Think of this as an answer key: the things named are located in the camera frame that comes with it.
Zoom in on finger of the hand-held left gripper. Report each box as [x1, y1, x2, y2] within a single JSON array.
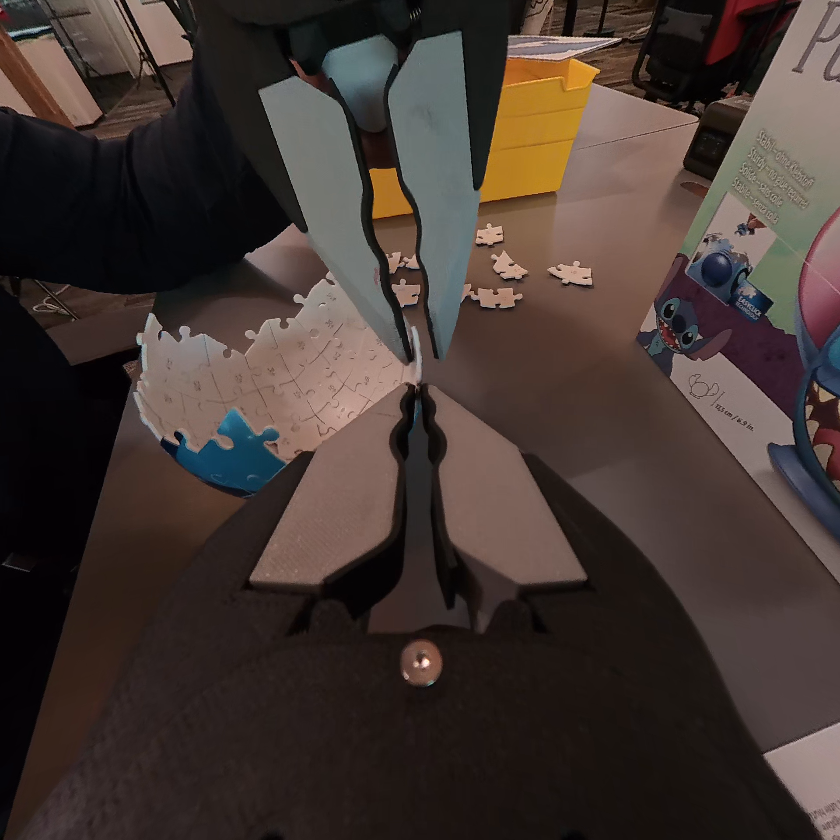
[[386, 33, 487, 362], [258, 77, 414, 366]]

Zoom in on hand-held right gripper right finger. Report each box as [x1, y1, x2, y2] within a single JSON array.
[[421, 386, 589, 610]]

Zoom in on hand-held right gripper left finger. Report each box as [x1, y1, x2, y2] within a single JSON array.
[[248, 382, 421, 619]]

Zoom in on partly built puzzle ball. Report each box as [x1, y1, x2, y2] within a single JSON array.
[[133, 276, 425, 497]]

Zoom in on puzzle pieces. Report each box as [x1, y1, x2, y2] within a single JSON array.
[[377, 223, 595, 311]]

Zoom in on person's left forearm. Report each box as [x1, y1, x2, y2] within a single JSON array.
[[0, 66, 298, 296]]

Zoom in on printed puzzle box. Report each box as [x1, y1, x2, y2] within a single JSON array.
[[635, 0, 840, 585]]

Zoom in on black tripod stand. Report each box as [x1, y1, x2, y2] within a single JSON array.
[[121, 0, 179, 109]]

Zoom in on yellow plastic bin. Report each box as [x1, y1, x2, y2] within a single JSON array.
[[367, 56, 601, 219]]

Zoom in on blue white printed card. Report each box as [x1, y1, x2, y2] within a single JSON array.
[[505, 34, 623, 64]]

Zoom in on wooden beam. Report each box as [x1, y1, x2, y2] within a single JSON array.
[[0, 26, 74, 129]]

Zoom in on black office chair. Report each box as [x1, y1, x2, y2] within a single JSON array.
[[633, 0, 716, 107]]

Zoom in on dark grey electronic device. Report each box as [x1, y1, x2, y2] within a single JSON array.
[[682, 98, 753, 182]]

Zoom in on person's dark clothed body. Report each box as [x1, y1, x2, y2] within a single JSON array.
[[0, 289, 135, 840]]

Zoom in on red backed office chair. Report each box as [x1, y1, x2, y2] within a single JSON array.
[[705, 0, 802, 86]]

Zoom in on white instruction leaflet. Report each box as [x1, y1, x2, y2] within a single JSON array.
[[764, 725, 840, 840]]

